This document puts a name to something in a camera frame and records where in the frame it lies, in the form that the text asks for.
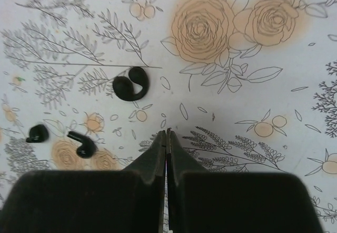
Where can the floral patterned table mat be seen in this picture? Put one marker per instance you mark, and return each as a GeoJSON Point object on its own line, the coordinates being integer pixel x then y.
{"type": "Point", "coordinates": [247, 85]}

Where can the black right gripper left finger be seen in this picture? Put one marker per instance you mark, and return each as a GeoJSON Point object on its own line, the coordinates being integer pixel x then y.
{"type": "Point", "coordinates": [128, 200]}

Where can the black clip earbud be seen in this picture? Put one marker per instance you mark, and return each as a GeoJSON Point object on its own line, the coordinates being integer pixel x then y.
{"type": "Point", "coordinates": [124, 86]}

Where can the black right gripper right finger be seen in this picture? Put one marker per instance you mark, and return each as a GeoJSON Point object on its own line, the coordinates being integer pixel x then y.
{"type": "Point", "coordinates": [204, 201]}

